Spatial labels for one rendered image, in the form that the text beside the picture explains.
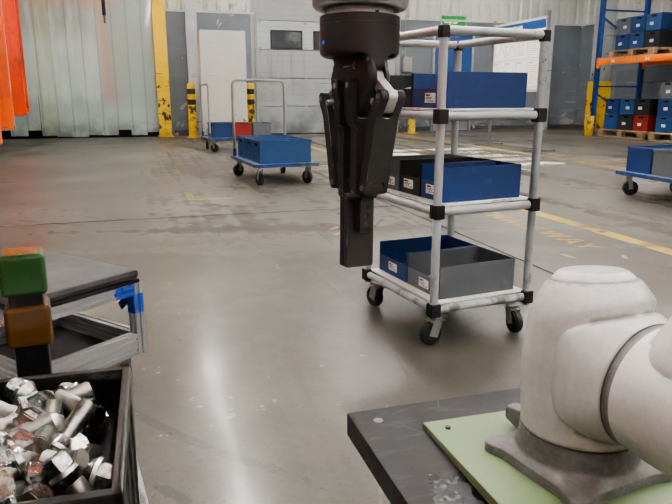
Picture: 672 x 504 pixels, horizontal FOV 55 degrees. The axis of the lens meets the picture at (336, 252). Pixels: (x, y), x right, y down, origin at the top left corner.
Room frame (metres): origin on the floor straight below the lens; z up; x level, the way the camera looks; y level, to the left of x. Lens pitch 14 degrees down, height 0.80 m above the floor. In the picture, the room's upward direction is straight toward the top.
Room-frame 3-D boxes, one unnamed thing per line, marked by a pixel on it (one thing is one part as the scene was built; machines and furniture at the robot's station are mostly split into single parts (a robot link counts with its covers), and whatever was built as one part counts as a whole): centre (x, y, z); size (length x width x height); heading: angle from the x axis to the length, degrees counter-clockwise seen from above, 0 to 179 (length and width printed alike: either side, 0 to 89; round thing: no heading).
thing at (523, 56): (10.15, -2.76, 0.98); 1.50 x 0.50 x 1.95; 17
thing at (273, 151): (6.30, 0.62, 0.48); 1.00 x 0.61 x 0.96; 21
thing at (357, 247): (0.62, -0.02, 0.67); 0.03 x 0.01 x 0.07; 117
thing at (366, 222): (0.61, -0.03, 0.70); 0.03 x 0.01 x 0.05; 27
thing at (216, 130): (9.81, 1.48, 0.48); 1.00 x 0.61 x 0.96; 112
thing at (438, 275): (2.25, -0.38, 0.50); 0.53 x 0.42 x 1.00; 24
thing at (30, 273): (0.59, 0.30, 0.64); 0.04 x 0.04 x 0.04; 24
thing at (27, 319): (0.59, 0.30, 0.59); 0.04 x 0.04 x 0.04; 24
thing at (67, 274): (1.68, 0.80, 0.17); 0.43 x 0.36 x 0.34; 56
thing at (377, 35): (0.63, -0.02, 0.83); 0.08 x 0.07 x 0.09; 27
